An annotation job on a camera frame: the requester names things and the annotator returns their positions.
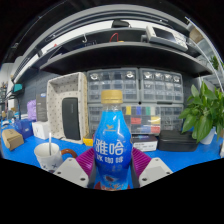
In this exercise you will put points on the yellow multimeter with red leads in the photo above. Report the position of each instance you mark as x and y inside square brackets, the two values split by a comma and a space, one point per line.
[87, 141]

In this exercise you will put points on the black rectangular case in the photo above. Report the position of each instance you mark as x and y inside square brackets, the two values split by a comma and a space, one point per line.
[70, 118]

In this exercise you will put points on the blue drink bottle gold cap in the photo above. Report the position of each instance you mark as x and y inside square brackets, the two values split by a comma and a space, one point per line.
[112, 143]

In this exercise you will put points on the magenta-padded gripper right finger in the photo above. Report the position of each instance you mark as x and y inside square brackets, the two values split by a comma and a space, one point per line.
[155, 170]

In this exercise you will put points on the green potted plant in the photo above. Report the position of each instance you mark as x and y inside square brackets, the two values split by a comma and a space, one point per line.
[200, 116]

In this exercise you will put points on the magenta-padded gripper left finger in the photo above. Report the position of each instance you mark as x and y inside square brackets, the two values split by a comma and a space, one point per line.
[70, 170]

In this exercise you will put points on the white charger block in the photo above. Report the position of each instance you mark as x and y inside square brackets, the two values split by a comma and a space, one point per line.
[222, 150]

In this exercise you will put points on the brown cardboard box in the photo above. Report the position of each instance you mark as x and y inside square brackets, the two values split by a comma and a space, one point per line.
[12, 139]

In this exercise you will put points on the black box with white label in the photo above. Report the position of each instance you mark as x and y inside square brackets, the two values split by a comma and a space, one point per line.
[145, 144]

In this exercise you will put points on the beige dotted open box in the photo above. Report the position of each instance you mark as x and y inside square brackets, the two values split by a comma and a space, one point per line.
[55, 100]

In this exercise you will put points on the dark grey overhead shelf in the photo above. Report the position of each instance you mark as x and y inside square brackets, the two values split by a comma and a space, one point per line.
[126, 55]

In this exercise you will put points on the white metal shelf unit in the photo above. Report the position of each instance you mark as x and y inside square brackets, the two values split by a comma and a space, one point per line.
[215, 61]

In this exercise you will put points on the black flat case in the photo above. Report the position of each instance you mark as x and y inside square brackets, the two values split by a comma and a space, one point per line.
[176, 141]

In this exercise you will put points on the metal spoon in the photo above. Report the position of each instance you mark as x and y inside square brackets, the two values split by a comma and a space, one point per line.
[50, 143]

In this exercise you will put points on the dark grey flat box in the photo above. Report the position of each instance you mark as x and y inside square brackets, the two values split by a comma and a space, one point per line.
[41, 106]

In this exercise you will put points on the blue box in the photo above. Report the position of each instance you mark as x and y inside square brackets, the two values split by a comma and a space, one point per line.
[23, 128]

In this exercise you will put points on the grey oscilloscope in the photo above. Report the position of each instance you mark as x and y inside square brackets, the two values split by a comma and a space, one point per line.
[165, 35]

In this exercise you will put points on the clear organizer with coloured parts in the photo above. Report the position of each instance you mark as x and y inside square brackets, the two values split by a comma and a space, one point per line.
[143, 120]

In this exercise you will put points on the purple bag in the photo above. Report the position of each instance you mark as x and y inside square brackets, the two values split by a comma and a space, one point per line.
[31, 110]

